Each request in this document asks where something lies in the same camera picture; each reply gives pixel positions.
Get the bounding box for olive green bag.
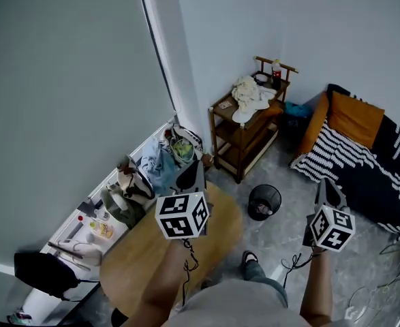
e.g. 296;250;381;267
100;182;146;231

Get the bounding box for grey chain handbag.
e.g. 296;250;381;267
164;123;204;165

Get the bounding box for orange sofa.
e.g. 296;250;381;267
294;92;330;159

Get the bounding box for person's right forearm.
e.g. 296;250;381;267
300;249;333;323

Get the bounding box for small black box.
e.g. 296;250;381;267
76;198;104;217

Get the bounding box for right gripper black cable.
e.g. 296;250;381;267
281;250;315;289

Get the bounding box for black mesh waste bin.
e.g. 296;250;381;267
247;184;282;221

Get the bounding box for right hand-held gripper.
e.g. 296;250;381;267
301;178;356;253

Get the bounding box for red-capped white bottle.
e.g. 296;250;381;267
68;215;85;238

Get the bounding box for wooden shelf rack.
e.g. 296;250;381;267
209;55;299;185

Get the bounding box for white tote bag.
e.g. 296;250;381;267
48;238;104;272

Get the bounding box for person's right leg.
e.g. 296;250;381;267
240;259;289;308

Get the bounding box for crumpled white cloth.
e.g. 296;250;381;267
231;75;277;124

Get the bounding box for beige tote brown straps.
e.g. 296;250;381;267
116;155;156;204

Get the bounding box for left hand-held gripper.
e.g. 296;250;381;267
155;160;210;240

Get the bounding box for black white striped blanket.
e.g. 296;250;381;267
290;83;400;241

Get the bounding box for orange snack packet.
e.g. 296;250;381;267
89;220;114;240

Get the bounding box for person's left forearm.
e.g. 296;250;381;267
123;238;200;327

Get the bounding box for wooden coffee table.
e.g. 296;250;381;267
99;181;244;318

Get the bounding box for black backpack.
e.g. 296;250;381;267
14;252;81;301

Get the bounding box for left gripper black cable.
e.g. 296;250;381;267
181;238;200;306

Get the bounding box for person's grey shirt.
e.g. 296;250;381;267
164;279;323;327

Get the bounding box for dark bin teal liner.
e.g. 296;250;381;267
281;100;313;139

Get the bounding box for light blue clothing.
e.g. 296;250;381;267
140;136;180;197

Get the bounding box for large orange cushion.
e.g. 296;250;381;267
327;90;386;149

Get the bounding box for red-label drink bottle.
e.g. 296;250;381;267
271;59;282;90

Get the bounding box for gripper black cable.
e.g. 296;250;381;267
281;250;315;289
181;238;200;306

